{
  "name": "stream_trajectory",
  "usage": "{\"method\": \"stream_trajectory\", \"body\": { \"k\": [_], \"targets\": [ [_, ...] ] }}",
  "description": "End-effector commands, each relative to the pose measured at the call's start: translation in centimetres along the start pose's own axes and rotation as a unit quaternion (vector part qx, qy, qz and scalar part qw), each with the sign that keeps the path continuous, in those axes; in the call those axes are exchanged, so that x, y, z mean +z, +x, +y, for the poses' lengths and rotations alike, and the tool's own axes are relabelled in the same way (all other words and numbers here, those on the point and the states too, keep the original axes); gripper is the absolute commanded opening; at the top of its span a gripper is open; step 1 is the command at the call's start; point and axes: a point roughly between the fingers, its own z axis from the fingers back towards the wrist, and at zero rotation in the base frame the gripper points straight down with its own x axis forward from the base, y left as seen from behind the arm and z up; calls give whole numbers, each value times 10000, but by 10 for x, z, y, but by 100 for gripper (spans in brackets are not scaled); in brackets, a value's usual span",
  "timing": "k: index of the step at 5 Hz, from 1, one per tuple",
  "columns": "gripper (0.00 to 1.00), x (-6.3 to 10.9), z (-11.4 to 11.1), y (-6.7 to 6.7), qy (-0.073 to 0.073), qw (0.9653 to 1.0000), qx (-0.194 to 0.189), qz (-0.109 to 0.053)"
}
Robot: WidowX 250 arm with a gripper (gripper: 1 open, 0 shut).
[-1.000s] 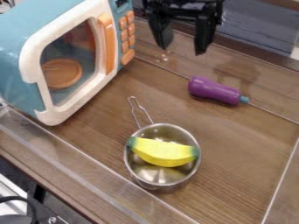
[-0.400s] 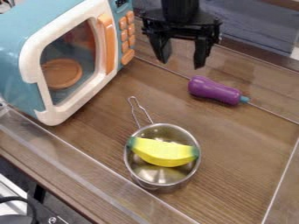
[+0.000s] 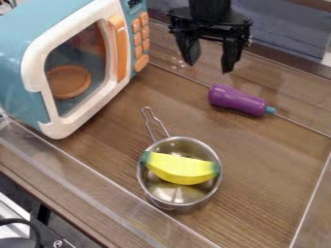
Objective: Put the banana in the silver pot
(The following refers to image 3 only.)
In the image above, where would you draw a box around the black cable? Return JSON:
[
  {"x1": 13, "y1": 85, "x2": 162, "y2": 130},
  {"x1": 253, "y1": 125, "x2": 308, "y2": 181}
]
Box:
[{"x1": 0, "y1": 218, "x2": 42, "y2": 248}]

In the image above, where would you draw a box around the blue toy microwave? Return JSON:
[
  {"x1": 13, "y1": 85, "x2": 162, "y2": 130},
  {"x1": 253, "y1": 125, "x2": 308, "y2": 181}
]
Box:
[{"x1": 0, "y1": 0, "x2": 149, "y2": 140}]

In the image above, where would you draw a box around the yellow toy banana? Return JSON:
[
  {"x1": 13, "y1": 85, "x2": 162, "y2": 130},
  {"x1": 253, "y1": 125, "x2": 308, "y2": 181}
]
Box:
[{"x1": 140, "y1": 151, "x2": 221, "y2": 185}]

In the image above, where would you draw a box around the silver pot with handle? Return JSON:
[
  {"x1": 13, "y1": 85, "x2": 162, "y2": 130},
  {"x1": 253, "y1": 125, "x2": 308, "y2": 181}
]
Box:
[{"x1": 137, "y1": 107, "x2": 223, "y2": 213}]

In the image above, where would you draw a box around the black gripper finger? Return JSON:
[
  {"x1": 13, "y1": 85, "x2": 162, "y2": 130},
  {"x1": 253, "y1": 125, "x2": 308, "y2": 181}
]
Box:
[
  {"x1": 221, "y1": 38, "x2": 243, "y2": 74},
  {"x1": 174, "y1": 32, "x2": 200, "y2": 66}
]

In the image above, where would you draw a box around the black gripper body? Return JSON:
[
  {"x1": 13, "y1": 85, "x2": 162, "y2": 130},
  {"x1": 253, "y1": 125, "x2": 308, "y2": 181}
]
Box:
[{"x1": 166, "y1": 0, "x2": 252, "y2": 47}]

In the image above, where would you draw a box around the purple toy eggplant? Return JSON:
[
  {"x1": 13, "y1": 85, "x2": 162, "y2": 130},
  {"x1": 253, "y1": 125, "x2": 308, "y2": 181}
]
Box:
[{"x1": 208, "y1": 83, "x2": 276, "y2": 116}]

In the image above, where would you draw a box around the clear acrylic barrier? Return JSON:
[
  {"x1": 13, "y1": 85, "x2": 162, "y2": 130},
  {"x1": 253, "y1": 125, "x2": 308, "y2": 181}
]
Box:
[{"x1": 0, "y1": 109, "x2": 220, "y2": 248}]

